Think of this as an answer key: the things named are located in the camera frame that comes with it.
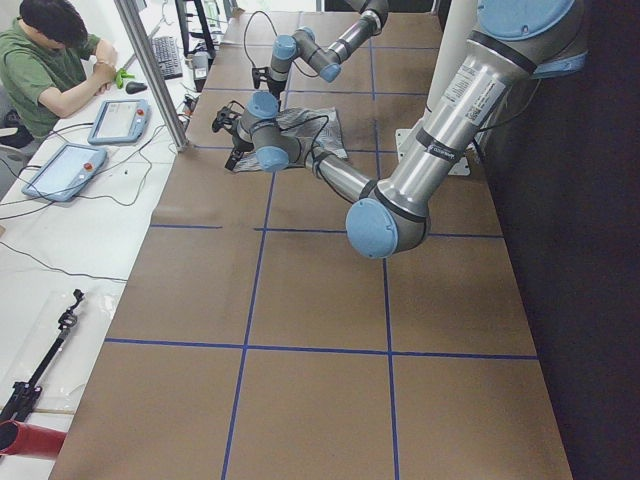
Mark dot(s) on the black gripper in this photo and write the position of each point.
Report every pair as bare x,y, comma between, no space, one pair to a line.
275,86
238,147

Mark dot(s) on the navy white striped polo shirt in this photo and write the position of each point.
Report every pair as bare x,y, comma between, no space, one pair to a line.
305,135

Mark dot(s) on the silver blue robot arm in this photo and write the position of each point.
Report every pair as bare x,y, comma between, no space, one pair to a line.
325,62
511,41

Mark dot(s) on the black keyboard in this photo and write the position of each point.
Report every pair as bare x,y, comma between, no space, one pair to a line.
167,56

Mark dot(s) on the far blue teach pendant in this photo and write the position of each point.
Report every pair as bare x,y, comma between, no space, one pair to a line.
120,122

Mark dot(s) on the blue teach pendant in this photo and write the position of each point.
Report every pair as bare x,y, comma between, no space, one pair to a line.
66,173
120,122

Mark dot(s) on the black computer mouse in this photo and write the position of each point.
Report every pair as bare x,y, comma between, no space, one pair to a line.
134,87

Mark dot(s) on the green plastic object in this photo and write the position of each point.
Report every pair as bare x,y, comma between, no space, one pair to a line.
121,76

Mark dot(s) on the near blue teach pendant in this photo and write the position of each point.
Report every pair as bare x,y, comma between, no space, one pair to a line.
66,173

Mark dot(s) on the person in green shirt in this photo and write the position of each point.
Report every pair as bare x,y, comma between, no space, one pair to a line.
51,66

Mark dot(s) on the red cylinder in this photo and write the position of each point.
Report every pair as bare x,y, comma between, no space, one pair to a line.
23,439

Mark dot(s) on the aluminium frame post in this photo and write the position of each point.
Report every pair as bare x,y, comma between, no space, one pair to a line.
142,48

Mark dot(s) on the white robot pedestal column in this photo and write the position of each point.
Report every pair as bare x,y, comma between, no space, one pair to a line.
472,90

